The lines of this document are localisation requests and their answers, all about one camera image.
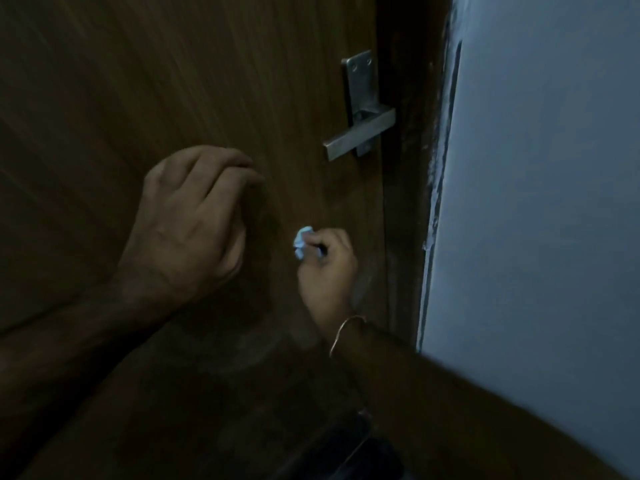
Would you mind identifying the person's left hand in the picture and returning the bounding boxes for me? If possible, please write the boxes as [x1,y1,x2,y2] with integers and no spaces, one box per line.
[116,145,266,306]

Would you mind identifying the person's right hand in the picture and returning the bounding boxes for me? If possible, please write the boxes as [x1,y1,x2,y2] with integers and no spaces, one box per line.
[297,228,360,341]

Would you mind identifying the white tissue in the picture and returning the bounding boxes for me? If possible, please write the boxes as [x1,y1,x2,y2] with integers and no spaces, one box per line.
[293,226,316,260]

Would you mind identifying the person's right forearm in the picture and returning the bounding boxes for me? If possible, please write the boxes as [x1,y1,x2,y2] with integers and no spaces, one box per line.
[330,320,626,480]

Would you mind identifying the person's left forearm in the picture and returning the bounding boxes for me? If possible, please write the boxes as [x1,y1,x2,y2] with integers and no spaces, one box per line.
[0,277,173,480]

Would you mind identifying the brown wooden door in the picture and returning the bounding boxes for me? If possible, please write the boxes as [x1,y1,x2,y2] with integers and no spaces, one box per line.
[0,0,396,480]

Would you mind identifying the gold bangle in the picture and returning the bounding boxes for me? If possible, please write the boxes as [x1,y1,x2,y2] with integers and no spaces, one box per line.
[329,315,367,359]

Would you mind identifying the silver metal door handle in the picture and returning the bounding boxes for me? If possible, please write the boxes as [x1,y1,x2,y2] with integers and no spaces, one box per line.
[323,50,397,162]

